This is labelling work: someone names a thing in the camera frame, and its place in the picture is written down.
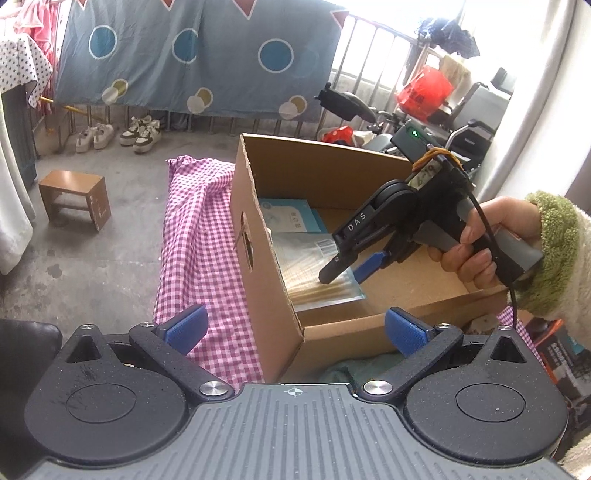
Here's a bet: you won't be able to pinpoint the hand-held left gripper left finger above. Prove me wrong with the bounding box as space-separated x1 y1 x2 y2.
60 304 234 406

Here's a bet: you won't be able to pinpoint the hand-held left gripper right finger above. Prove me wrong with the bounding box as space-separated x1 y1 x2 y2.
362 307 532 404

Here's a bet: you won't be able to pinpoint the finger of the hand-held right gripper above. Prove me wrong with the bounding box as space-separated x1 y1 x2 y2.
318 249 360 285
353 235 419 283

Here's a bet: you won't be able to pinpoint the large cardboard box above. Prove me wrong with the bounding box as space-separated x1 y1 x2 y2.
229 133 514 385

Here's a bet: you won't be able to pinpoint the person's right hand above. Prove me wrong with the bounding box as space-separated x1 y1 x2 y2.
427 196 542 292

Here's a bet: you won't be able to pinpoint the clear cotton swab packet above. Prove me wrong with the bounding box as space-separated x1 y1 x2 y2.
270 231 368 313

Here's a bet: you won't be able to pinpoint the light blue flat packet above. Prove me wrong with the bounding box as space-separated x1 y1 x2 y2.
257 198 329 234

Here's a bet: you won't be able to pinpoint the small red plastic bag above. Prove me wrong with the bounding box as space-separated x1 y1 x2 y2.
320 126 354 145

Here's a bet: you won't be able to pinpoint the pink checkered cloth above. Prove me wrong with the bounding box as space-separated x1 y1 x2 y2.
152 156 269 385

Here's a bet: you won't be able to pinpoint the black wheelchair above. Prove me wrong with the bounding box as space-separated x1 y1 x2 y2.
314 80 514 177

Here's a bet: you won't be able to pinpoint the large red plastic bag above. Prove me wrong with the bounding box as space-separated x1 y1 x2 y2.
394 65 454 114

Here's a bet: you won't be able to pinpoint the beige hanging towel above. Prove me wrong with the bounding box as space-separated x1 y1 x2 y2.
438 54 472 100

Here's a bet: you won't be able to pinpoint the black cushioned seat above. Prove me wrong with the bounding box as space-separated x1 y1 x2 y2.
0 318 64 463

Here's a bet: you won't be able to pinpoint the metal railing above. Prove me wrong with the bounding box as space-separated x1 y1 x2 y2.
329 11 445 89

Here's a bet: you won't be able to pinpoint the white curtain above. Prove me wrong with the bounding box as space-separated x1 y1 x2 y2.
470 0 591 219

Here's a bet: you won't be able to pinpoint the small wooden stool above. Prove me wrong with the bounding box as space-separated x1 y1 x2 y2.
38 170 112 232

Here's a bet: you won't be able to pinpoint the dark blue hanging clothing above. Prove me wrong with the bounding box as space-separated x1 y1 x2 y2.
413 16 481 59

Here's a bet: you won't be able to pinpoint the white and green sneaker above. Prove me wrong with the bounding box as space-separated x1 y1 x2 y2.
133 117 163 155
119 116 142 147

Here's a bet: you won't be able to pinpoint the white platform sneaker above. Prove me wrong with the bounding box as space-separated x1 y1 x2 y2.
76 126 100 154
93 122 116 150

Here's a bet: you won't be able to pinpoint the pale hanging curtain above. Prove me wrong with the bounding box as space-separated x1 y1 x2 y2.
0 92 38 276

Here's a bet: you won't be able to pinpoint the blue sheet with circles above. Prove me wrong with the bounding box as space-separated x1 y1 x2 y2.
54 0 350 122

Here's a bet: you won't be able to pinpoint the yellow pole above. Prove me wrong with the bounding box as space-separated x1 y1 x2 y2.
40 95 89 117

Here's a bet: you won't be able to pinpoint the white polka dot cloth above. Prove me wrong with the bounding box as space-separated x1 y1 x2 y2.
0 34 54 110

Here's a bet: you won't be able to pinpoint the pink hanging clothes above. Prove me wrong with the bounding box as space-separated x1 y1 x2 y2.
13 0 71 116

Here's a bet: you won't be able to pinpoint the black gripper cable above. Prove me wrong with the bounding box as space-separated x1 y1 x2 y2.
462 184 522 329

